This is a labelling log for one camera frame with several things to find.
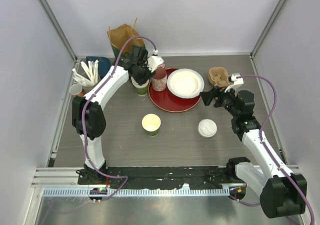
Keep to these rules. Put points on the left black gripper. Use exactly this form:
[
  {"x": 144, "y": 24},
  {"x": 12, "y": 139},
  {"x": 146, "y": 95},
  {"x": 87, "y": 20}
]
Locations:
[{"x": 149, "y": 75}]

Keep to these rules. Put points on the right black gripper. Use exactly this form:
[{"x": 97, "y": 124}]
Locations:
[{"x": 208, "y": 96}]

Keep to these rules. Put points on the green paper cups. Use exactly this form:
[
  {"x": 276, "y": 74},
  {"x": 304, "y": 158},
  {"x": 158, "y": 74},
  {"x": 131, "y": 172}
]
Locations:
[{"x": 141, "y": 90}]

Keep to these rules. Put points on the white plastic cup lid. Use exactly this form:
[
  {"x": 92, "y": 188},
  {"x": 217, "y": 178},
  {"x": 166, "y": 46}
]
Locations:
[{"x": 207, "y": 128}]

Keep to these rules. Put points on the green paper cup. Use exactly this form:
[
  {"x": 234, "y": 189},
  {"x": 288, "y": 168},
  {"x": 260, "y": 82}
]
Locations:
[{"x": 151, "y": 124}]

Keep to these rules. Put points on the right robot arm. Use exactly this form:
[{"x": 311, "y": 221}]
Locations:
[{"x": 279, "y": 189}]

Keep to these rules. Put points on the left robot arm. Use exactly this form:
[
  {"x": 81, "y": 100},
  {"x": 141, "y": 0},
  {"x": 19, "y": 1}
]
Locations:
[{"x": 88, "y": 112}]

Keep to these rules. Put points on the pink floral mug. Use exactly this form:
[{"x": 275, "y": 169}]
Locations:
[{"x": 159, "y": 80}]

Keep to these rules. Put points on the brown cardboard cup carrier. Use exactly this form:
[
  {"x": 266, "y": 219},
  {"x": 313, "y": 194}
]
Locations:
[{"x": 218, "y": 76}]

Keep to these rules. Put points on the white paper plate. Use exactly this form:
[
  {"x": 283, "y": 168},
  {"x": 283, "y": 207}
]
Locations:
[{"x": 185, "y": 83}]

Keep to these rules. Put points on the red round tray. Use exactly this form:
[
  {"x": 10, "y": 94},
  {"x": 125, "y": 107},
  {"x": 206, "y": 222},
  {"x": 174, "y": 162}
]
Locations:
[{"x": 168, "y": 102}]

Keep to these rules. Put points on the blue cloth pouch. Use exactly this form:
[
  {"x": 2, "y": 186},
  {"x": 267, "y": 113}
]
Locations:
[{"x": 104, "y": 64}]

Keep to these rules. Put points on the green brown paper bag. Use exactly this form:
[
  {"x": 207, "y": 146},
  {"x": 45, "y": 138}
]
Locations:
[{"x": 118, "y": 36}]

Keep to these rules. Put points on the white plastic cutlery bundle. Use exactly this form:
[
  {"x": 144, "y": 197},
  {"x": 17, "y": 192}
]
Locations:
[{"x": 91, "y": 72}]

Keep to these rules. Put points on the small pink paper cup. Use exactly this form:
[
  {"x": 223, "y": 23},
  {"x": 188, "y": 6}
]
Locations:
[{"x": 77, "y": 90}]

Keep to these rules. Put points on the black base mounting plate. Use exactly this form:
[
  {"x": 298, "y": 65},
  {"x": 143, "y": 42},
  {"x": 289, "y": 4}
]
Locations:
[{"x": 161, "y": 177}]

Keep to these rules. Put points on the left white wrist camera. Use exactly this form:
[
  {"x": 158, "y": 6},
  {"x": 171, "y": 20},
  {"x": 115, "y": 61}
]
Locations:
[{"x": 154, "y": 61}]

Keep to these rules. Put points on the white slotted cable duct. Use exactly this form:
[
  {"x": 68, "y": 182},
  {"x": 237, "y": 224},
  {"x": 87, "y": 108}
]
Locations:
[{"x": 185, "y": 191}]

